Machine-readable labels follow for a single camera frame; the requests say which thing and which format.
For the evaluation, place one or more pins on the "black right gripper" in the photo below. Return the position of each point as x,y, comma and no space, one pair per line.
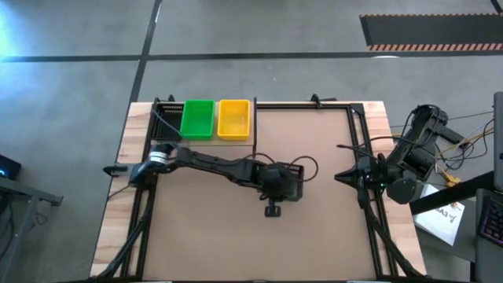
373,173

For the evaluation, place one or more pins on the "white paper booklet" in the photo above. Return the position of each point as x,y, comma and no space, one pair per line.
440,216

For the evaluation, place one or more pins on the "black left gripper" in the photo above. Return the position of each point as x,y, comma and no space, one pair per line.
279,182

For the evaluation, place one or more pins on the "grey metal cart frame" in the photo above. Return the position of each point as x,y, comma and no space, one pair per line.
23,196

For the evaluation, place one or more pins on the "grey desk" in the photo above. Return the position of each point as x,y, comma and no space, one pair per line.
487,263

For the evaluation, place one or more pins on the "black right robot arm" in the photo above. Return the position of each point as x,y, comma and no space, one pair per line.
416,137

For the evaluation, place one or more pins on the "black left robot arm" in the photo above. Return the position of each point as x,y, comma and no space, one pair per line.
212,163

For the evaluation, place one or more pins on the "green plastic basket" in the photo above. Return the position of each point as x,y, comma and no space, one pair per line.
198,120

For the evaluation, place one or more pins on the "black mat with hazard stripe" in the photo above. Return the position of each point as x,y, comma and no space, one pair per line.
432,29

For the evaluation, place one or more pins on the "yellow plastic basket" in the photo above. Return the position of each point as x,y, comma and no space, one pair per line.
233,120

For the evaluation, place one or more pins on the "black device with blue light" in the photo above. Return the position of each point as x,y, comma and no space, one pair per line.
8,167

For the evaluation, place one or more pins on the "black keyboard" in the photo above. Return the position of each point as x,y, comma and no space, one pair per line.
491,222

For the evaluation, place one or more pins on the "black table clamp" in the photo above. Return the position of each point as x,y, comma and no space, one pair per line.
114,169

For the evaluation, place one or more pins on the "black diagonal metal bar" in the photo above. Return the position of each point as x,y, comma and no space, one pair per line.
452,192

